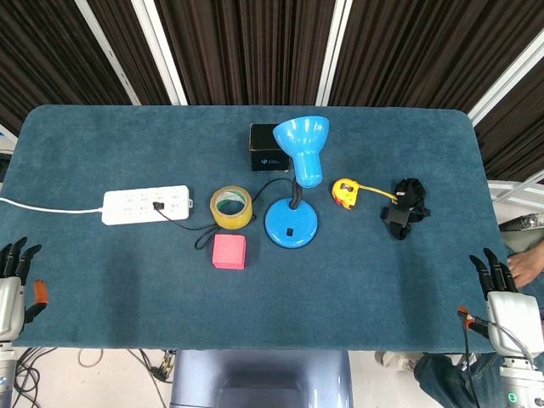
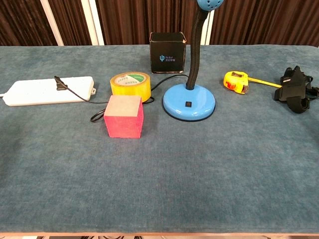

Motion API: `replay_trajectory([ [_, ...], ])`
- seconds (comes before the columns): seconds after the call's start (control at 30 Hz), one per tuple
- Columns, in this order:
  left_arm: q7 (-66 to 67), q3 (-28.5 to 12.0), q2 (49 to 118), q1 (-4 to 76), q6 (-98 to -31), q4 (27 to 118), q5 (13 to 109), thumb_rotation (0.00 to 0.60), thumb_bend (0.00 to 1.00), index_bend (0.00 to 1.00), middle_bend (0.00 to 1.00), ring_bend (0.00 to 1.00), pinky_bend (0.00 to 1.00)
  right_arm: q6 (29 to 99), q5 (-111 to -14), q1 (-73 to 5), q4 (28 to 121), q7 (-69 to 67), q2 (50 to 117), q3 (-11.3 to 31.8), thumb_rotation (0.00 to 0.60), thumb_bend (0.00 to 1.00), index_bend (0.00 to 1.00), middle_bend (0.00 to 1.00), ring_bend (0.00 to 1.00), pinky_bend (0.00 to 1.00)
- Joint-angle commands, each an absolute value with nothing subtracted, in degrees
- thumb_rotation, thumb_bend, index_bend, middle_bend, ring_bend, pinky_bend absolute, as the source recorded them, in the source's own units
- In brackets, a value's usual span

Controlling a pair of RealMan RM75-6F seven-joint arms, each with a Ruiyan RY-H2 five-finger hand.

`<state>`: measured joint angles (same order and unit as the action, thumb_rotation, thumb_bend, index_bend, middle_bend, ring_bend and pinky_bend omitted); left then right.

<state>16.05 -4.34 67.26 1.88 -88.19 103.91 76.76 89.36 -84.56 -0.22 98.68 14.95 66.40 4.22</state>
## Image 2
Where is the blue gooseneck desk lamp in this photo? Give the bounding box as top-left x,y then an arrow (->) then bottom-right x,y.
162,0 -> 225,122

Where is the white power strip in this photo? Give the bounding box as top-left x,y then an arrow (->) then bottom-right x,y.
2,76 -> 97,107

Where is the red foam cube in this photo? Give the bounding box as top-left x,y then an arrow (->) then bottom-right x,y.
103,95 -> 145,138

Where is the yellow packing tape roll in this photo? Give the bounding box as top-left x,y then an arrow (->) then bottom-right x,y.
110,72 -> 152,103

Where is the blue fabric table cloth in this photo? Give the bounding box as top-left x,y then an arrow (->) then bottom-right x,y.
0,44 -> 319,235

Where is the black cardboard box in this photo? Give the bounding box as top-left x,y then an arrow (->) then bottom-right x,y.
149,32 -> 186,74

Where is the yellow tape measure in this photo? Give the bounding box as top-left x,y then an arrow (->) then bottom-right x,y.
223,71 -> 283,95

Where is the dark brown curtain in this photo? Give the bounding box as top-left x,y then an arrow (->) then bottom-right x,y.
0,0 -> 319,48

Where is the white metal frame post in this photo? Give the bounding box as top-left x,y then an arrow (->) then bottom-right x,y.
81,0 -> 105,46
39,0 -> 65,46
199,9 -> 215,46

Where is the black power cord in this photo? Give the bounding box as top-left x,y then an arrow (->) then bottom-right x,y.
54,74 -> 190,123

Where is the black strap clip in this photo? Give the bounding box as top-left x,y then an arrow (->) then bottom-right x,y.
274,65 -> 319,114

